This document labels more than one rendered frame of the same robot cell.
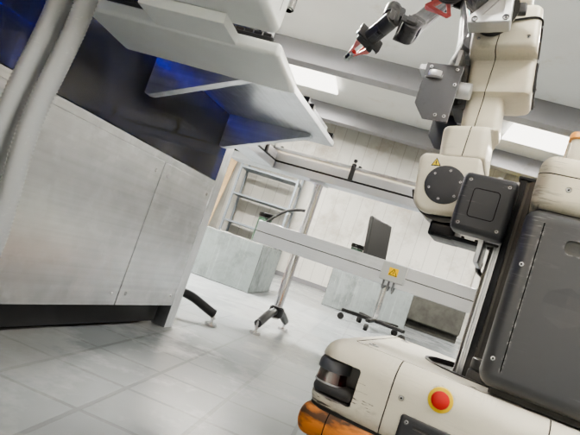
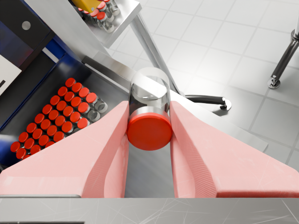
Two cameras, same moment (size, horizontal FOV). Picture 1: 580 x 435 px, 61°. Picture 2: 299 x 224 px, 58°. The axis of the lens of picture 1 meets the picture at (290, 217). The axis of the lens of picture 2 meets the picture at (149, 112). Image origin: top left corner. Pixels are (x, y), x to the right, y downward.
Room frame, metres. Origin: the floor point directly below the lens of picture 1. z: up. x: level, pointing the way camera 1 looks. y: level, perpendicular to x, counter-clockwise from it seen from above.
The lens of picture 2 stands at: (1.72, -0.08, 1.30)
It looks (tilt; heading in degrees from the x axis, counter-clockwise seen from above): 58 degrees down; 55
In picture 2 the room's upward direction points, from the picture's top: 39 degrees counter-clockwise
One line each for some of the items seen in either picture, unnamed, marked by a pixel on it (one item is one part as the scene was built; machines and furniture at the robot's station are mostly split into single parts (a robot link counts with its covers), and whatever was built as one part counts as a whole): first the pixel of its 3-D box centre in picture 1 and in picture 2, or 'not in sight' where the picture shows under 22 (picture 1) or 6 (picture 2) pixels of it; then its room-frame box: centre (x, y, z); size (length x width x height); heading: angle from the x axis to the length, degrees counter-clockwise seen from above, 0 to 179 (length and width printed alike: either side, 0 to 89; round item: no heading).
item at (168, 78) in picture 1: (203, 85); not in sight; (1.37, 0.35, 0.80); 0.34 x 0.03 x 0.13; 70
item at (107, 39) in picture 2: not in sight; (104, 17); (2.10, 0.35, 0.87); 0.14 x 0.13 x 0.02; 70
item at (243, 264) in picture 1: (255, 240); not in sight; (4.69, 0.24, 0.44); 0.89 x 0.71 x 0.88; 169
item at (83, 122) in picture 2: not in sight; (89, 127); (1.81, 0.23, 0.90); 0.02 x 0.02 x 0.05
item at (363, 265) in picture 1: (398, 277); not in sight; (2.49, -0.61, 0.49); 1.60 x 0.08 x 0.12; 70
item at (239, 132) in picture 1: (264, 141); not in sight; (1.84, 0.18, 0.80); 0.34 x 0.03 x 0.13; 70
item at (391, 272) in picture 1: (394, 273); not in sight; (2.43, -0.57, 0.50); 0.12 x 0.05 x 0.09; 70
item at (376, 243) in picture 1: (386, 277); not in sight; (4.70, -1.04, 0.51); 0.65 x 0.65 x 1.02
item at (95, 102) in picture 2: not in sight; (70, 135); (1.79, 0.26, 0.90); 0.18 x 0.02 x 0.05; 160
